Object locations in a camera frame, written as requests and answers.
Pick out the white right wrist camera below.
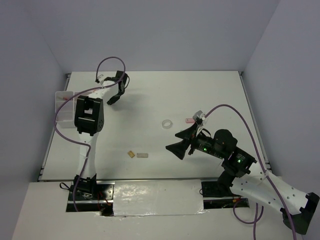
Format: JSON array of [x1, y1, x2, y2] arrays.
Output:
[[192, 110, 208, 132]]

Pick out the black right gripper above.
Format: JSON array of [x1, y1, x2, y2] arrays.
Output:
[[165, 122, 225, 159]]

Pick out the yellow eraser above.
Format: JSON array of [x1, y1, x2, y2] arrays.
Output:
[[127, 150, 136, 158]]

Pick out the grey eraser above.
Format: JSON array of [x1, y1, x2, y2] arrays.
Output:
[[136, 153, 149, 158]]

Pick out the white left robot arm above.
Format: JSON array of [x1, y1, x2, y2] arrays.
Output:
[[73, 70, 130, 200]]

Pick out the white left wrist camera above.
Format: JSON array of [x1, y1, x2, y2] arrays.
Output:
[[95, 74, 105, 85]]

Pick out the clear tape roll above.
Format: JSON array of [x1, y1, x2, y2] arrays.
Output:
[[161, 119, 173, 129]]

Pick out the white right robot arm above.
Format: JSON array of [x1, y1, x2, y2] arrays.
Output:
[[165, 124, 320, 235]]

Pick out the pink correction tape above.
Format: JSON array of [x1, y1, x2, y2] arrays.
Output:
[[185, 118, 195, 124]]

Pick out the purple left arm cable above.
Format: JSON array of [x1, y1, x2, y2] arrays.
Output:
[[54, 56, 126, 212]]

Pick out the white compartment box left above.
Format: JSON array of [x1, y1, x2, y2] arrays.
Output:
[[55, 91, 75, 129]]

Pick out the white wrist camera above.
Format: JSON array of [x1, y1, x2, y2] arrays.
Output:
[[192, 110, 208, 132], [95, 74, 105, 85]]

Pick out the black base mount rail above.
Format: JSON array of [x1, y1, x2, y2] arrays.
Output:
[[65, 179, 249, 217]]

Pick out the white taped cover panel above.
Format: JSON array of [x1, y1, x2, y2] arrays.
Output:
[[113, 179, 205, 217]]

